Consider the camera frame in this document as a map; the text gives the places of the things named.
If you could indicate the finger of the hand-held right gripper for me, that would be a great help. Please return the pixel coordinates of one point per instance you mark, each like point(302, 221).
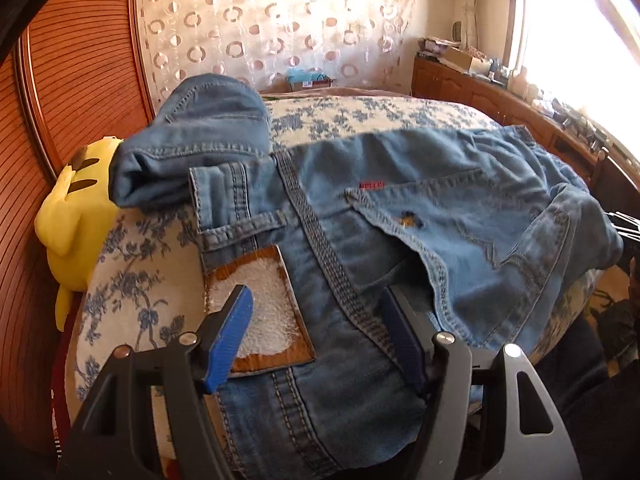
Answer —
point(627, 227)

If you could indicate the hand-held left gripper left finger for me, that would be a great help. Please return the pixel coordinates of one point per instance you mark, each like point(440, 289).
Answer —
point(232, 330)

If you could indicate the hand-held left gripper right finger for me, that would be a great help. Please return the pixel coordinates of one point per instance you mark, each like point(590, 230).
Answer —
point(400, 330)

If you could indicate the blue denim jeans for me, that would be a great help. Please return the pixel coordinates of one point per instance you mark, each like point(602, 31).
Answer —
point(380, 240)

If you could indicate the blue floral white bedspread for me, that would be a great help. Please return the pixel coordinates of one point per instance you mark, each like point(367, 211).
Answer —
point(140, 280)

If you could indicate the cluster of small dresser items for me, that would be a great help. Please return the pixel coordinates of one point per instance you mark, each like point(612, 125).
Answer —
point(560, 107)

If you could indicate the dark cloth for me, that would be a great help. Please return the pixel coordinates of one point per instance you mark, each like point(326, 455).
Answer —
point(590, 400)

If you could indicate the yellow plush toy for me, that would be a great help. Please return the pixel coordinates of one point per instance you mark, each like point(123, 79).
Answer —
point(75, 225)

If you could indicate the wooden dresser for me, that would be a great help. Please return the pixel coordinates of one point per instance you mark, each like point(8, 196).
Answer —
point(480, 95)

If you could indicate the bright window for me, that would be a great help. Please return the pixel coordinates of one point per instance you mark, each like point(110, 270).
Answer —
point(585, 25)

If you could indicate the cardboard box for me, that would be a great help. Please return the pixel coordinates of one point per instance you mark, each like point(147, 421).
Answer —
point(467, 60)

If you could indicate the blue tissue box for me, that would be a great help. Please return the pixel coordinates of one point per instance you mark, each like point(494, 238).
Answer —
point(306, 80)

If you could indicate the wooden headboard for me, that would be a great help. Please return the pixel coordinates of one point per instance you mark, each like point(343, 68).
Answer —
point(75, 60)

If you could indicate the sheer curtain with circle print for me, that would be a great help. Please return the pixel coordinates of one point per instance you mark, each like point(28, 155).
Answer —
point(270, 15)

